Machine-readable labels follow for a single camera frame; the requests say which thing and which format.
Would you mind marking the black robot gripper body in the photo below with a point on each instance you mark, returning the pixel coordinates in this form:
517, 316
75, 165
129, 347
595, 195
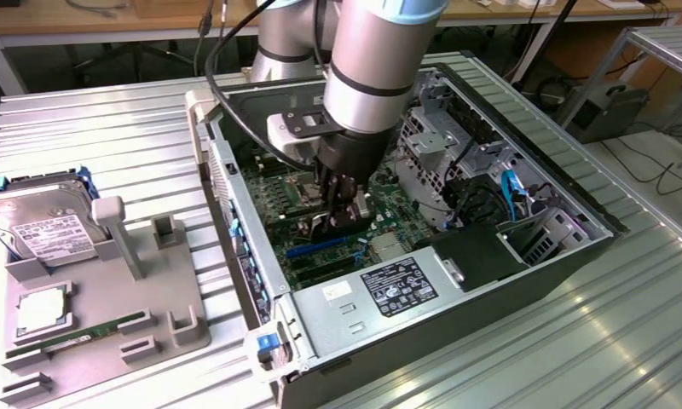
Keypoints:
353, 153

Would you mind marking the black graphics card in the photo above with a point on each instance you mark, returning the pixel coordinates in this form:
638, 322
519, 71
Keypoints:
324, 236

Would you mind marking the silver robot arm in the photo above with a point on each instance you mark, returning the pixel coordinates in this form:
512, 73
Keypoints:
371, 64

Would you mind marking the CPU socket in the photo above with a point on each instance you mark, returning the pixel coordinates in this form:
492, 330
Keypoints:
302, 189

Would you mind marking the green motherboard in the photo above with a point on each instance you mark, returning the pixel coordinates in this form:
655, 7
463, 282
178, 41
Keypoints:
399, 209

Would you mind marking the blue expansion slot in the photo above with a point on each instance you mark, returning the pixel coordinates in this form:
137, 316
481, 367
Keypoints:
318, 249

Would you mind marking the silver chipset heatsink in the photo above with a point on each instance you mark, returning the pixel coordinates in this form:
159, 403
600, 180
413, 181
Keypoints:
388, 248

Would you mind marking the grey metal drive cage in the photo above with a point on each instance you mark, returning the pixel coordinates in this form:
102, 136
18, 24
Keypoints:
432, 145

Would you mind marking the grey power supply unit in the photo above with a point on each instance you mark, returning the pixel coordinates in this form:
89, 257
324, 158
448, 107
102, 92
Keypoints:
409, 281

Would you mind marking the blue case latch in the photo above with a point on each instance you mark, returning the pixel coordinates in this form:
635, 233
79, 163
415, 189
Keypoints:
268, 343

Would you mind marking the open black PC case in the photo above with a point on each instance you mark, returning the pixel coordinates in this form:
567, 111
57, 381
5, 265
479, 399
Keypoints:
421, 362

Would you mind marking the grey parts rack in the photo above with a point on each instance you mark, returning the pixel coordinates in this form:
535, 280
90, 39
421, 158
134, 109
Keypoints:
109, 307

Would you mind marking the black box on floor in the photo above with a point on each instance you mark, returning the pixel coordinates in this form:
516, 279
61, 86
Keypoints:
620, 111

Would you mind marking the silver hard disk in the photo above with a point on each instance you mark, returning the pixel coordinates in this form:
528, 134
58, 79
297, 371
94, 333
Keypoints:
34, 221

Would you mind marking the green RAM stick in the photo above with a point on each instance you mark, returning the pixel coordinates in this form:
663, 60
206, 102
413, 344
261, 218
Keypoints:
69, 338

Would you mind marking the silver CPU chip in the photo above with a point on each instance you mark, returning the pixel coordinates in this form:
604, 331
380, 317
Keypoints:
43, 311

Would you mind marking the wooden desk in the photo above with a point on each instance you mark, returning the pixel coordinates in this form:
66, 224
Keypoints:
63, 21

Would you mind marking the aluminium frame table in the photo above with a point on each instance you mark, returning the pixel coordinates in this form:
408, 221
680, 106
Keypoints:
671, 47

